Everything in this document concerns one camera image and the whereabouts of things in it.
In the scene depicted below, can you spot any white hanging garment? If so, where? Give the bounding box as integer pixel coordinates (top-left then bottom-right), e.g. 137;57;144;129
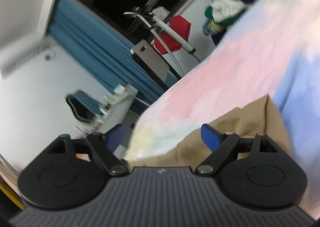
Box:
152;7;171;21

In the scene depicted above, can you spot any white crumpled garment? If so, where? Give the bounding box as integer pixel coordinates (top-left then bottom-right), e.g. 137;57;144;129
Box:
211;0;247;24

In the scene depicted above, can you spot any green garment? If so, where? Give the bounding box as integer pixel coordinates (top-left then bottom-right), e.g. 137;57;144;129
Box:
205;7;247;28

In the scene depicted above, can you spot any wavy vanity mirror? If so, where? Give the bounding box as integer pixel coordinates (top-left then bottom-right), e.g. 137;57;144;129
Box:
65;90;103;124

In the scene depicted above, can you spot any beige panel black chair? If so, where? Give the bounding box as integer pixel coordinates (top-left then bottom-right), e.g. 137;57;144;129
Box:
131;39;182;90

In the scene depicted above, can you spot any standing garment steamer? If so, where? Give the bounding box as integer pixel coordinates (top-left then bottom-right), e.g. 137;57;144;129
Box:
124;7;201;78

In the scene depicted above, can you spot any tan garment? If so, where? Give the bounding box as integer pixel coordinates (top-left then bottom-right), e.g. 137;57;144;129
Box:
122;94;293;168

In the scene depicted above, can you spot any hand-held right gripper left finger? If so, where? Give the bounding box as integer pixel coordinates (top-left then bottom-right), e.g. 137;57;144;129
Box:
47;124;130;176

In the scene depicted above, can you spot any red garment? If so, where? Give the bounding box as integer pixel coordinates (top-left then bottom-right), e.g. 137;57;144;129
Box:
153;15;192;55

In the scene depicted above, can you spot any white dresser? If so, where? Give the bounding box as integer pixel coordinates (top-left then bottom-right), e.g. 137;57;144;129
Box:
99;84;140;140

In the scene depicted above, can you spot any blue curtain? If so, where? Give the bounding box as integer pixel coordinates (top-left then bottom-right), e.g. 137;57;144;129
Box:
47;0;181;105

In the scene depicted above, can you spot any white air conditioner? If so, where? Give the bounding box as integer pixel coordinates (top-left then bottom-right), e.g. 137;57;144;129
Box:
0;34;58;78

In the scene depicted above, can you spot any pastel tie-dye bed sheet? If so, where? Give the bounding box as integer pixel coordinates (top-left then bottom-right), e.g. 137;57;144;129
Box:
125;0;320;217

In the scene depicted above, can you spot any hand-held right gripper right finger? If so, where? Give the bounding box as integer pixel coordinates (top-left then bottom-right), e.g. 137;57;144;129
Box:
195;124;278;175

